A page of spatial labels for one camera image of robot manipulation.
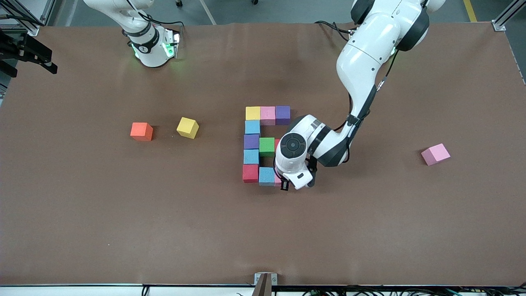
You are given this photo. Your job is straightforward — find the black base cable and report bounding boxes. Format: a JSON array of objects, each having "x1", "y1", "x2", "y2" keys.
[
  {"x1": 146, "y1": 12, "x2": 184, "y2": 28},
  {"x1": 314, "y1": 20, "x2": 356, "y2": 42}
]

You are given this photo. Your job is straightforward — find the pink foam block with mark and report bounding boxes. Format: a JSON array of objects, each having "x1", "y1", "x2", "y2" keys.
[{"x1": 260, "y1": 106, "x2": 276, "y2": 126}]

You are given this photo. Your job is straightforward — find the white table edge rail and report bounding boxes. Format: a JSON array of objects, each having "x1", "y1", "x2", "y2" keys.
[{"x1": 0, "y1": 284, "x2": 526, "y2": 296}]

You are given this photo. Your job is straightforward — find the black left base cable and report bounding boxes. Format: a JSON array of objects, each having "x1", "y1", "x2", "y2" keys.
[{"x1": 314, "y1": 20, "x2": 356, "y2": 42}]

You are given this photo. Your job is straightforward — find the orange foam block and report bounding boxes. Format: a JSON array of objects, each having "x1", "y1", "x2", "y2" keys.
[{"x1": 130, "y1": 122, "x2": 154, "y2": 141}]

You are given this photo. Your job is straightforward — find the aluminium frame post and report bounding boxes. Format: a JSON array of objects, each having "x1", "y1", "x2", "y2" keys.
[
  {"x1": 0, "y1": 0, "x2": 56, "y2": 37},
  {"x1": 492, "y1": 0, "x2": 526, "y2": 32}
]

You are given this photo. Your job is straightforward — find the metal edge bracket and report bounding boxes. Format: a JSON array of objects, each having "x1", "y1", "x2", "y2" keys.
[{"x1": 254, "y1": 272, "x2": 278, "y2": 296}]

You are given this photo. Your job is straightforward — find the brown table mat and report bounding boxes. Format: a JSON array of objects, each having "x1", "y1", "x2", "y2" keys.
[{"x1": 0, "y1": 21, "x2": 526, "y2": 287}]

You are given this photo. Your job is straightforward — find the green foam block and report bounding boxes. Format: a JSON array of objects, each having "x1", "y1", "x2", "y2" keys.
[{"x1": 259, "y1": 137, "x2": 275, "y2": 157}]

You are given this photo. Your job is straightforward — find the black right base cable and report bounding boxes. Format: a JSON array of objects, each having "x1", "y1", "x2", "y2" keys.
[{"x1": 146, "y1": 12, "x2": 184, "y2": 28}]

